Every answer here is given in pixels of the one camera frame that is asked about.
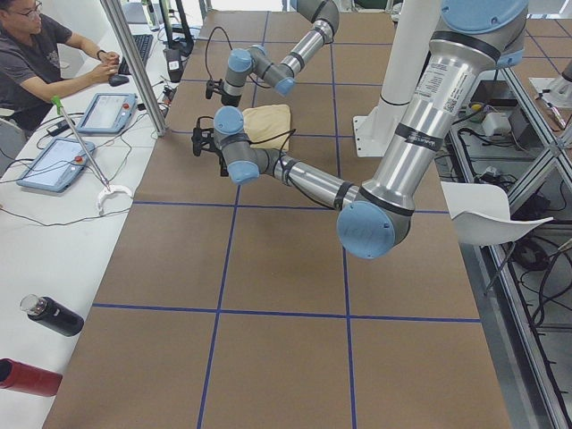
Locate seated man grey shirt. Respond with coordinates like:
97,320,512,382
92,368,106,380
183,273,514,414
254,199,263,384
0,0,124,135

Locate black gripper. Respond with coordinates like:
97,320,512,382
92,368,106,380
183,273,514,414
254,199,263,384
216,150,229,177
223,95,241,107

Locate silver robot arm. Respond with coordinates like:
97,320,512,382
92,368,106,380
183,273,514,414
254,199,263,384
219,1,340,107
214,1,528,259

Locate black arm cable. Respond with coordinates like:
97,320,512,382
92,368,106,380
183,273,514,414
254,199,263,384
196,115,345,211
204,25,269,86

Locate aluminium frame post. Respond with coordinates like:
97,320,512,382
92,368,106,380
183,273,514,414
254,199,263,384
99,0,167,137

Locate black monitor stand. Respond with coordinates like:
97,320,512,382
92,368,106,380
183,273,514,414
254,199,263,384
159,0,194,58

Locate black water bottle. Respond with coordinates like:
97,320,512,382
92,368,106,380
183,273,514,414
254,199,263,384
20,294,84,337

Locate aluminium side frame rails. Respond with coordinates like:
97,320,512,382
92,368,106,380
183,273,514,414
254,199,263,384
437,53,571,428

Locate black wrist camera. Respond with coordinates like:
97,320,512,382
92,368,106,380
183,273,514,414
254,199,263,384
191,126,217,157
205,79,225,99

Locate blue teach pendant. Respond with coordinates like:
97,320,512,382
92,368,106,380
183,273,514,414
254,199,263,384
77,93,138,135
16,138,88,193

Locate black keyboard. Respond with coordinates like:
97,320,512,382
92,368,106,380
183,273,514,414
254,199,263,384
118,34,154,75

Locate lower blue teach pendant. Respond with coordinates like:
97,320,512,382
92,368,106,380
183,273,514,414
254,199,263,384
16,138,88,193

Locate black computer mouse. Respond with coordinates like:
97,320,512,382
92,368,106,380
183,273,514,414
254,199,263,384
108,74,130,87

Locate cream long-sleeve printed shirt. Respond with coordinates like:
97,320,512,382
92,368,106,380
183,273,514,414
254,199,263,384
242,104,291,149

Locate red bottle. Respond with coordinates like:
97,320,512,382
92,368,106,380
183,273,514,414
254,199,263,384
1,358,63,397

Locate upper blue teach pendant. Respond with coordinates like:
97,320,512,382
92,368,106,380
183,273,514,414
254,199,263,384
77,93,138,135

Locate white plastic chair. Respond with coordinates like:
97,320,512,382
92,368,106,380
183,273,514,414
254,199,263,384
440,181,555,296

